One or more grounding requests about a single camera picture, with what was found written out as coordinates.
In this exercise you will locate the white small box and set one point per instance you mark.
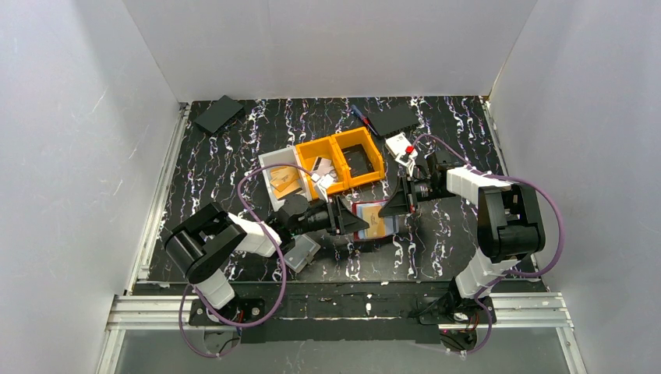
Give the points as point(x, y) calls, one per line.
point(397, 145)

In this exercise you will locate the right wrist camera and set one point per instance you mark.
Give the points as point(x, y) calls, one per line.
point(407, 159)

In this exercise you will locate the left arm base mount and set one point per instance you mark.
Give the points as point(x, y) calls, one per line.
point(238, 310)

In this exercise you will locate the red card holder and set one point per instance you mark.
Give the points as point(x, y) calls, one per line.
point(356, 209)

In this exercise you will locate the yellow bin with black card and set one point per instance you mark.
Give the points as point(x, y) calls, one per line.
point(362, 136)

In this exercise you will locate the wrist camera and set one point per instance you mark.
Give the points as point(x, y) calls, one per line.
point(407, 159)
point(321, 184)

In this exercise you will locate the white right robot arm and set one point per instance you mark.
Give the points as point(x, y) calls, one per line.
point(509, 223)

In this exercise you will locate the black flat box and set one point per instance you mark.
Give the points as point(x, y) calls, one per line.
point(391, 121)
point(218, 115)

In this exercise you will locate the blue red pen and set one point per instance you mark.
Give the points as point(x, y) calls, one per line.
point(360, 116)

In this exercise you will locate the black flat box left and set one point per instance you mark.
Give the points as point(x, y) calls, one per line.
point(218, 115)

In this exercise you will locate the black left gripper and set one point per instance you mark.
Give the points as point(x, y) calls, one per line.
point(335, 216)

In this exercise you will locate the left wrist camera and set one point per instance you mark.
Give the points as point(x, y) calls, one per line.
point(321, 184)

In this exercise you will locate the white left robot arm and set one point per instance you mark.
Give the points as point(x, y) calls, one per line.
point(203, 242)

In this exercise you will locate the white plastic bin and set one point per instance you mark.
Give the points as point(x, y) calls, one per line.
point(283, 157)

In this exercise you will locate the grey card holder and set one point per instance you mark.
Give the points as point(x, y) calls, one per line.
point(302, 253)

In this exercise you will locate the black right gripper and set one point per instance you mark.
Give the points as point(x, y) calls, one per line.
point(407, 194)

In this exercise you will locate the yellow bin with white cards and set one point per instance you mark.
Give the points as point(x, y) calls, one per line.
point(324, 156)

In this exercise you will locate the black card in bin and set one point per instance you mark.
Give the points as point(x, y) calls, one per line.
point(357, 160)

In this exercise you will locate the black flat box right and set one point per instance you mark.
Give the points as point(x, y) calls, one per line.
point(391, 121)

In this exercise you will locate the white VIP card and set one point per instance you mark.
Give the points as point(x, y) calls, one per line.
point(323, 166)

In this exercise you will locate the gold VIP card top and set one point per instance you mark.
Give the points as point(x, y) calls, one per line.
point(284, 181)

